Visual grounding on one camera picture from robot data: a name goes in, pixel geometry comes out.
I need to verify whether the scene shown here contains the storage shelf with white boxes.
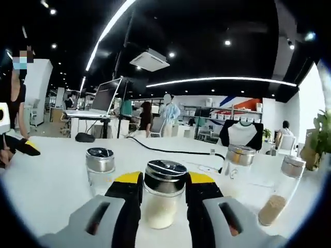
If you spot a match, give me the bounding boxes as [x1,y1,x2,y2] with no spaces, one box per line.
[180,97,264,142]

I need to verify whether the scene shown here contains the short white-filled seasoning bottle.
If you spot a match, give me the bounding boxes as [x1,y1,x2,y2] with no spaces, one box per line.
[143,159,188,230]

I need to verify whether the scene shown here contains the ceiling air conditioner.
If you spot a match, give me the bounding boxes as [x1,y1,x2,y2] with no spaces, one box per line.
[129,50,171,73]

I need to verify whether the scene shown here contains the glass jar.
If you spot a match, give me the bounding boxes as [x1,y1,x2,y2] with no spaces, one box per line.
[85,147,116,198]

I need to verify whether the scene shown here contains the long ceiling light strip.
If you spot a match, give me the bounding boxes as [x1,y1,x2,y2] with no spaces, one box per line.
[84,0,138,71]

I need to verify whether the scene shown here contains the curved ceiling light strip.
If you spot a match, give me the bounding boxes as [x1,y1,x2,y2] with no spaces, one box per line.
[145,76,297,88]

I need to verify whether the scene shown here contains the tall brown-filled seasoning bottle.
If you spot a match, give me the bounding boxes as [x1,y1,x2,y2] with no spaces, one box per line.
[258,154,307,227]

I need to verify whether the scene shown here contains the white office chair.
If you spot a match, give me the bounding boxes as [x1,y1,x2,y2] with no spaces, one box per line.
[277,134,296,156]

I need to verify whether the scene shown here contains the silver laptop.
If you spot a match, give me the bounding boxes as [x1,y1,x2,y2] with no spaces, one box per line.
[64,77,124,117]

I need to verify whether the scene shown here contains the black stand pole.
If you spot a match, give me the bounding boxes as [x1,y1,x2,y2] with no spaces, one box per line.
[116,33,135,140]

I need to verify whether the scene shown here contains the person's left hand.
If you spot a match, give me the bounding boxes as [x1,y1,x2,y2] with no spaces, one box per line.
[0,148,13,170]

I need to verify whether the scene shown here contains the black computer mouse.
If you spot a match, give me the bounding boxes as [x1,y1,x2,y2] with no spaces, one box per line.
[74,132,96,143]

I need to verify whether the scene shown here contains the black power cable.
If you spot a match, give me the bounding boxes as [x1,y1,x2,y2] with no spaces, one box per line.
[126,136,226,173]

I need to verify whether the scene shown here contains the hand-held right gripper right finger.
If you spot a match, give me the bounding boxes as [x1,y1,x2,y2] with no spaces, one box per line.
[185,170,288,248]

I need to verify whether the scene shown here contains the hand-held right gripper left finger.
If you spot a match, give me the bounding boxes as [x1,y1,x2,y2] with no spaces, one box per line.
[38,170,144,248]

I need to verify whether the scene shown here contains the large potted plant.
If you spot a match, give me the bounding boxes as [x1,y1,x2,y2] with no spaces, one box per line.
[307,108,331,172]

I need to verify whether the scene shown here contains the brown cardboard box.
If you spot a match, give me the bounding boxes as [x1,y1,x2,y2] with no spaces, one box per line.
[299,128,320,172]

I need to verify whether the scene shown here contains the white laptop stand desk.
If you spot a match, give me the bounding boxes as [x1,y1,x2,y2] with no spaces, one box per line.
[63,115,114,139]

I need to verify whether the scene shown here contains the tall white-filled seasoning bottle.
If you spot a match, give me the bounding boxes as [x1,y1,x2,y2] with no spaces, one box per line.
[222,144,257,207]

